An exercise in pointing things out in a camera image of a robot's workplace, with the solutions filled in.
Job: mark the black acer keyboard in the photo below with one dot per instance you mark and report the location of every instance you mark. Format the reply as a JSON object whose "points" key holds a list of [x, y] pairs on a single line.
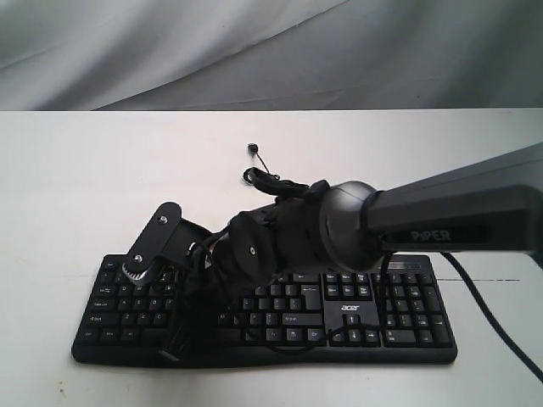
{"points": [[333, 317]]}

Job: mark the grey backdrop cloth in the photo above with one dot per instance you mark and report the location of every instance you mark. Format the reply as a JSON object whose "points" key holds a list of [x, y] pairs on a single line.
{"points": [[270, 55]]}

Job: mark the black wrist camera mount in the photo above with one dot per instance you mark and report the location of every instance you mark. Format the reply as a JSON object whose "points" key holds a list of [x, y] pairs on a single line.
{"points": [[167, 240]]}

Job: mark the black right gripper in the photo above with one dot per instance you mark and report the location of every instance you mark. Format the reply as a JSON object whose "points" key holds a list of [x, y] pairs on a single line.
{"points": [[237, 259]]}

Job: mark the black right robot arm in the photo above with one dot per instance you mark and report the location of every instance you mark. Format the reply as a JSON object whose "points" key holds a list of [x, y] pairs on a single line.
{"points": [[495, 205]]}

